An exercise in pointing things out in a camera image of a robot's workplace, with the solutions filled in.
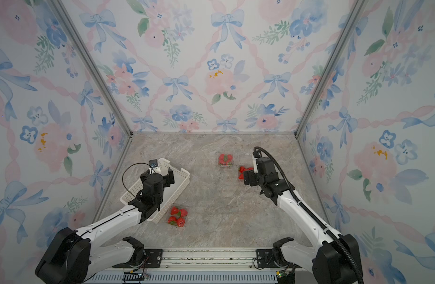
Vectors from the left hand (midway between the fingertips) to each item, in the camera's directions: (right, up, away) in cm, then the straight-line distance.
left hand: (162, 168), depth 84 cm
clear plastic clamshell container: (+7, -23, 0) cm, 24 cm away
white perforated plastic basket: (+8, -6, +7) cm, 12 cm away
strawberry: (+10, -22, 0) cm, 24 cm away
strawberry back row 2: (+40, -6, +14) cm, 43 cm away
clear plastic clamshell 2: (+39, -4, +16) cm, 42 cm away
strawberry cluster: (+45, -2, +16) cm, 48 cm away
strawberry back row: (+40, -2, +15) cm, 43 cm away
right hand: (+45, -1, -1) cm, 45 cm away
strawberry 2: (+10, -24, -4) cm, 26 cm away
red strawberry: (+6, -21, +1) cm, 21 cm away
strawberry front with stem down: (+6, -24, -3) cm, 25 cm away
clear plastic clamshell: (+31, +3, +20) cm, 37 cm away
